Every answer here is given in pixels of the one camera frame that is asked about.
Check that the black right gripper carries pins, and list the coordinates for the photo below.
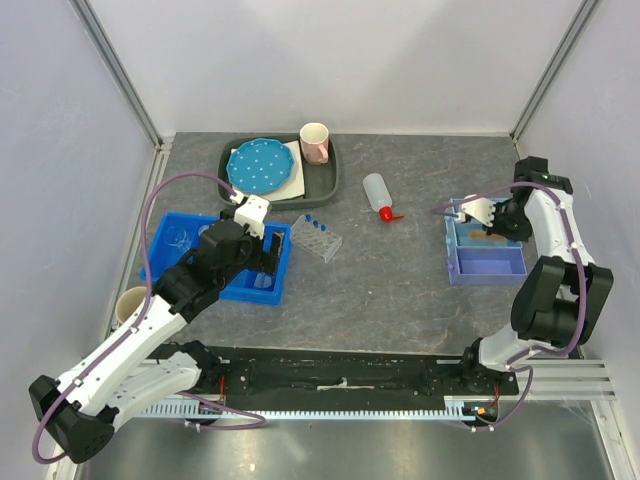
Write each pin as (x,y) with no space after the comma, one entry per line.
(523,234)

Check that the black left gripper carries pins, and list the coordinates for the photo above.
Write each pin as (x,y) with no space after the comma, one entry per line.
(265,261)

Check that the blue safety goggles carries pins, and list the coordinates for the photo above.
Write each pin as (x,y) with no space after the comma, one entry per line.
(266,282)

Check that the test tube brush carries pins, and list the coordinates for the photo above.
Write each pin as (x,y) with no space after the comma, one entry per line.
(481,235)

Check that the clear test tube rack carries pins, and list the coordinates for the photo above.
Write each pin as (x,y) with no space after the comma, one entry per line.
(312,240)

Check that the small glass beaker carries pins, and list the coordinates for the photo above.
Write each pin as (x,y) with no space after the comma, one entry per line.
(178,239)

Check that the white plastic wash bottle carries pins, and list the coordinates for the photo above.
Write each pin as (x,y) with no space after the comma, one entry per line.
(379,197)

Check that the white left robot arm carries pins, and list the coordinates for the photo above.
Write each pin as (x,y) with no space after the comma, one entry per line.
(84,407)

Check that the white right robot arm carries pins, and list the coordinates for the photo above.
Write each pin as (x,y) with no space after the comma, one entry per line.
(559,303)

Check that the light blue drawer organizer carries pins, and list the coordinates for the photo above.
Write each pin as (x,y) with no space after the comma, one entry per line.
(480,263)

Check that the white square plate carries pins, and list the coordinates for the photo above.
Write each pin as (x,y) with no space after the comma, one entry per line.
(294,187)

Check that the blue polka dot plate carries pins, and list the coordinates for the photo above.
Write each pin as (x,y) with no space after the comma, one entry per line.
(260,166)

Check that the blue plastic divided bin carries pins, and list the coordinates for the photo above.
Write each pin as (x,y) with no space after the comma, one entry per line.
(162,257)

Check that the dark grey baking tray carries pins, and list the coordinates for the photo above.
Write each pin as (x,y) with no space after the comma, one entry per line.
(321,182)

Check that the pink ceramic mug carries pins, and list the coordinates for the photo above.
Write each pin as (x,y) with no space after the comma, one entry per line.
(314,142)

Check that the beige paper cup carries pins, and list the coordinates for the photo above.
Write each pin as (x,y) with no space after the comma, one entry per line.
(129,302)

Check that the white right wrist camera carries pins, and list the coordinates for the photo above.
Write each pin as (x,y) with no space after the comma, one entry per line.
(479,209)

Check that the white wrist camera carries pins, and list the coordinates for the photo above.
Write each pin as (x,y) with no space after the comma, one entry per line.
(479,209)
(251,210)

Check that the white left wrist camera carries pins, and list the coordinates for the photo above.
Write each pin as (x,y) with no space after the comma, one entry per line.
(251,210)

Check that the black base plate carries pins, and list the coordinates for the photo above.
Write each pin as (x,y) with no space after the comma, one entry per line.
(255,379)

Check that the light blue cable duct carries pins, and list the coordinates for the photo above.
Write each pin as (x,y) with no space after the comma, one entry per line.
(181,408)

